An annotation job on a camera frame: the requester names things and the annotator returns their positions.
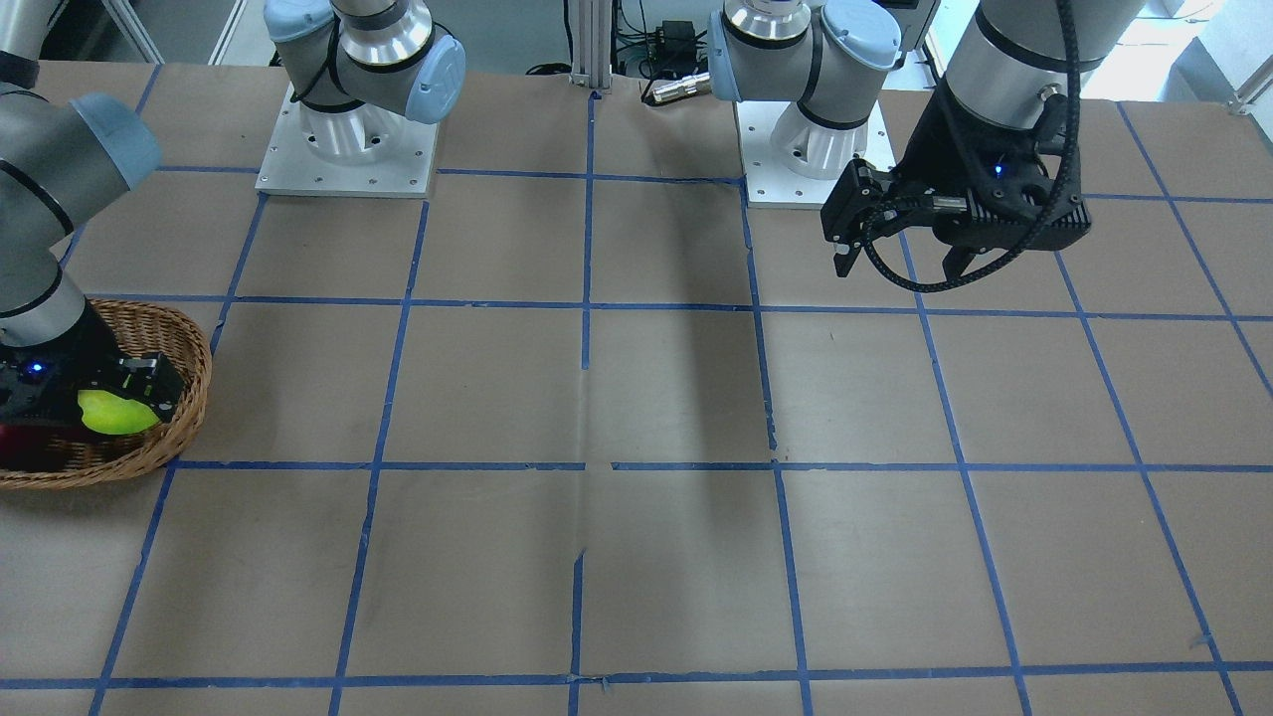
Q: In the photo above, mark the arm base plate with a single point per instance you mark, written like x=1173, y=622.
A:
x=367, y=152
x=792, y=163

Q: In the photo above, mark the green apple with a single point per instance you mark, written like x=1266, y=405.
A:
x=107, y=414

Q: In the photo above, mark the aluminium frame post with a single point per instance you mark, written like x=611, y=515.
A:
x=590, y=35

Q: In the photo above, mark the wicker basket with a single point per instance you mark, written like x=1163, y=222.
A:
x=75, y=456

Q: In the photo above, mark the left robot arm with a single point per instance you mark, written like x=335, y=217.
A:
x=833, y=59

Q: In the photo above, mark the silver metal connector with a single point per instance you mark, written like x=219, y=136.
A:
x=655, y=95

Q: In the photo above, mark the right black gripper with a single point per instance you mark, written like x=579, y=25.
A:
x=88, y=356

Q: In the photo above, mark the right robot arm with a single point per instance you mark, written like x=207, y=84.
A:
x=62, y=164

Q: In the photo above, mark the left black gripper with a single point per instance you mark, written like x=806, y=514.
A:
x=927, y=149

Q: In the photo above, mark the dark purple apple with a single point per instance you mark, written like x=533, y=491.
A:
x=22, y=441

